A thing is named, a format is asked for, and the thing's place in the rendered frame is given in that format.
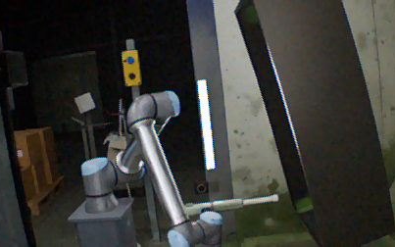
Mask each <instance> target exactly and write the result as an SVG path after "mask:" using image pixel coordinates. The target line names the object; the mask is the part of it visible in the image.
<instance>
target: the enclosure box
mask: <svg viewBox="0 0 395 247"><path fill-rule="evenodd" d="M233 12H234V15H235V17H236V19H237V21H238V26H239V29H240V31H241V34H242V37H243V42H244V44H245V47H246V50H247V52H248V58H249V60H250V62H251V65H252V69H253V73H254V76H255V78H256V80H257V85H258V88H259V91H260V93H261V96H262V101H263V104H264V106H265V110H266V114H267V118H268V120H269V125H270V128H271V130H272V137H273V140H274V143H275V148H276V151H277V153H278V158H279V160H280V163H281V168H282V171H283V173H284V178H285V181H286V186H287V189H288V191H289V196H290V199H291V204H292V206H293V211H294V212H295V214H296V216H297V217H298V219H300V222H302V225H303V226H304V227H305V228H306V229H307V231H308V232H309V234H310V235H311V237H312V238H313V240H314V241H315V243H316V244H317V245H318V247H360V246H362V245H365V244H367V243H369V242H372V241H374V240H376V239H379V238H382V237H384V236H387V235H389V234H391V233H393V232H395V221H394V215H393V213H394V212H393V210H392V209H393V207H392V202H391V197H390V191H389V185H388V180H387V174H386V168H385V166H384V165H385V164H384V161H383V155H382V150H381V147H380V141H379V136H378V133H377V127H376V124H375V118H374V115H373V109H372V106H371V103H370V97H369V92H368V88H367V85H366V79H365V76H364V74H363V68H362V65H361V62H360V60H359V54H358V50H357V47H356V44H355V41H354V36H353V33H352V30H351V28H350V26H349V21H348V17H347V14H346V12H345V9H344V6H343V3H342V0H239V3H238V4H237V6H236V9H235V10H234V11H233Z"/></svg>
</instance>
